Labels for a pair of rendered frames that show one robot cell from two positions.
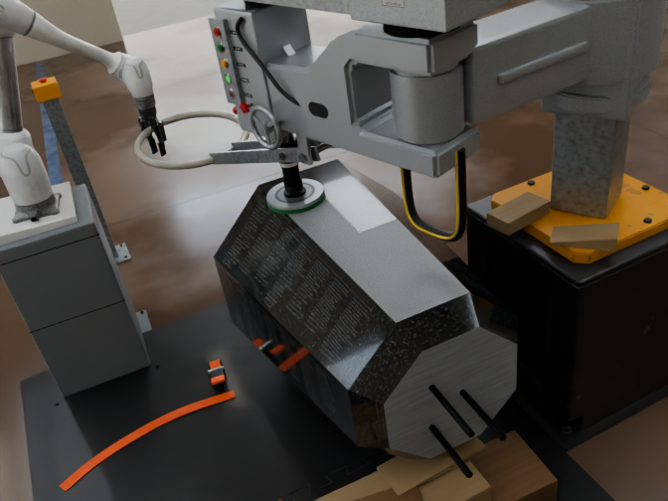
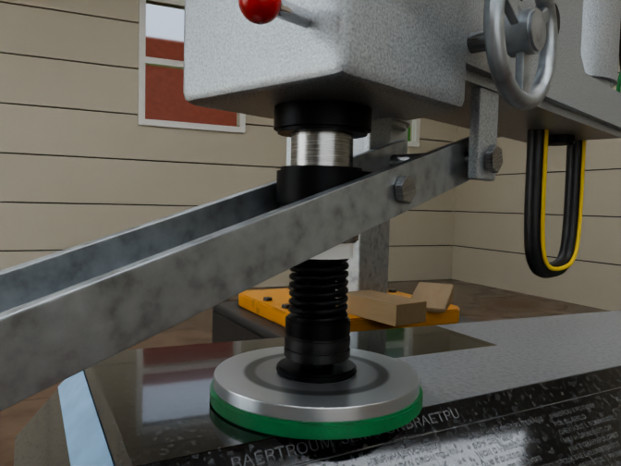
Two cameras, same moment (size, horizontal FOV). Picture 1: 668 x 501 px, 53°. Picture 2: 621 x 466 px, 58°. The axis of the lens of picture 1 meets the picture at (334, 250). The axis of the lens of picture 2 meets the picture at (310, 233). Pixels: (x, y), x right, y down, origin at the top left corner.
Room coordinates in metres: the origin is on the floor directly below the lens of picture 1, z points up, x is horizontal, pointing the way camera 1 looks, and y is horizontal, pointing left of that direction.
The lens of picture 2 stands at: (2.28, 0.68, 1.05)
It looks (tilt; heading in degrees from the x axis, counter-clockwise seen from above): 3 degrees down; 262
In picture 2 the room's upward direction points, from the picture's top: 1 degrees clockwise
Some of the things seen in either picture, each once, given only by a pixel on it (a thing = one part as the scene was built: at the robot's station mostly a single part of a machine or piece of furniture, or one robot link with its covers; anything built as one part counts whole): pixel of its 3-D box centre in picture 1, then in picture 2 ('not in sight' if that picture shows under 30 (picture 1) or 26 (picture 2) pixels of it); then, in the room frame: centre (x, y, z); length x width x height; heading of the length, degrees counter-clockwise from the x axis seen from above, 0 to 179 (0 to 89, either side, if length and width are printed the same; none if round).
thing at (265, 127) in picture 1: (273, 123); (490, 39); (2.02, 0.12, 1.23); 0.15 x 0.10 x 0.15; 39
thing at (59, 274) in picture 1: (75, 291); not in sight; (2.49, 1.17, 0.40); 0.50 x 0.50 x 0.80; 18
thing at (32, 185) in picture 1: (23, 171); not in sight; (2.51, 1.17, 1.00); 0.18 x 0.16 x 0.22; 30
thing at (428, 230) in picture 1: (432, 192); (555, 194); (1.68, -0.31, 1.08); 0.23 x 0.03 x 0.32; 39
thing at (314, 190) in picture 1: (295, 194); (316, 376); (2.19, 0.11, 0.87); 0.21 x 0.21 x 0.01
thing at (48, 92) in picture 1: (80, 176); not in sight; (3.40, 1.31, 0.54); 0.20 x 0.20 x 1.09; 21
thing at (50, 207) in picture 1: (35, 205); not in sight; (2.48, 1.17, 0.86); 0.22 x 0.18 x 0.06; 12
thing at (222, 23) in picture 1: (228, 62); not in sight; (2.17, 0.24, 1.40); 0.08 x 0.03 x 0.28; 39
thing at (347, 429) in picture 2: (295, 194); (316, 380); (2.19, 0.11, 0.87); 0.22 x 0.22 x 0.04
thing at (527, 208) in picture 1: (518, 213); (381, 306); (1.92, -0.64, 0.81); 0.20 x 0.10 x 0.05; 119
